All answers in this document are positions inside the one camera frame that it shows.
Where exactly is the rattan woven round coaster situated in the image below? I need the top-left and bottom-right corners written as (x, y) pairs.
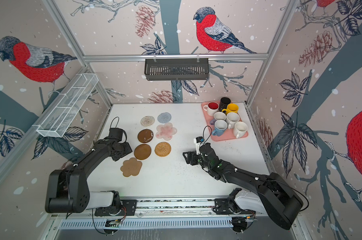
top-left (155, 142), bottom-right (172, 157)

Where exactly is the dark brown scratched round coaster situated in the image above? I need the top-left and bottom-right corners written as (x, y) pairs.
top-left (138, 129), bottom-right (154, 144)

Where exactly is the pink rectangular tray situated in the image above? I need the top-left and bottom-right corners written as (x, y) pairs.
top-left (201, 101), bottom-right (250, 142)

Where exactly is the light blue mug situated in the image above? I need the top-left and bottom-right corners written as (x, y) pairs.
top-left (212, 120), bottom-right (228, 137)

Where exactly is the pink flower resin coaster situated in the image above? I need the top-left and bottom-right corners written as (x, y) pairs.
top-left (156, 123), bottom-right (178, 141)

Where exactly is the beige woven round coaster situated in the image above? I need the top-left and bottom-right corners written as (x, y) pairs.
top-left (140, 116), bottom-right (155, 127)

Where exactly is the blue woven round coaster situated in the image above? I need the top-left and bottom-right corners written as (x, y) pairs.
top-left (158, 112), bottom-right (172, 124)

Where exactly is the brown wooden round coaster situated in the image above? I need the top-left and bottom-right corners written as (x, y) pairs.
top-left (134, 144), bottom-right (152, 161)

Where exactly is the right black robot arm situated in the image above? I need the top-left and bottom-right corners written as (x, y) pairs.
top-left (183, 143), bottom-right (304, 230)

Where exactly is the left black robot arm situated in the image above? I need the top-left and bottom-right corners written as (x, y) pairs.
top-left (45, 128), bottom-right (133, 214)

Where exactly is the small white cup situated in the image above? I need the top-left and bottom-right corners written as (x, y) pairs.
top-left (214, 112), bottom-right (227, 121)

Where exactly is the white mug red inside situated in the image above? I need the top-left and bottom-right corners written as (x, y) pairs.
top-left (203, 102), bottom-right (219, 116)

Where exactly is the yellow mug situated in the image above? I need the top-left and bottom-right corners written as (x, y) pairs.
top-left (222, 104), bottom-right (239, 115)

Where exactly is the black mug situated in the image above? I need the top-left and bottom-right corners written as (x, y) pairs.
top-left (219, 97), bottom-right (232, 112)

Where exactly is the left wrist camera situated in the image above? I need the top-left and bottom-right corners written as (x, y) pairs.
top-left (109, 128), bottom-right (127, 142)

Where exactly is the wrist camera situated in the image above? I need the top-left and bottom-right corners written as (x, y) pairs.
top-left (109, 128), bottom-right (127, 142)
top-left (194, 137), bottom-right (204, 155)

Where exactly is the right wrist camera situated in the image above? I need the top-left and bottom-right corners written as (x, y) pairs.
top-left (194, 137), bottom-right (204, 155)

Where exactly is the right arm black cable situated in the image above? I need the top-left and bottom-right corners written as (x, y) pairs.
top-left (201, 125), bottom-right (214, 148)

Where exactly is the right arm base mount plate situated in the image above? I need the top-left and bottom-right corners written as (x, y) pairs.
top-left (212, 199), bottom-right (256, 216)

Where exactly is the aluminium front rail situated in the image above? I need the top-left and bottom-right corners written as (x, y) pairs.
top-left (50, 195), bottom-right (302, 219)

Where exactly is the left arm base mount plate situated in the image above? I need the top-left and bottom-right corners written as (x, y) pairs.
top-left (94, 200), bottom-right (138, 217)

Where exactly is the white mesh wire shelf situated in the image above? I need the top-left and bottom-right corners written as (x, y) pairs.
top-left (37, 73), bottom-right (99, 138)

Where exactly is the black hanging wire basket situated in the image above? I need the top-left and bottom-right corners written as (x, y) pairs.
top-left (144, 58), bottom-right (210, 81)

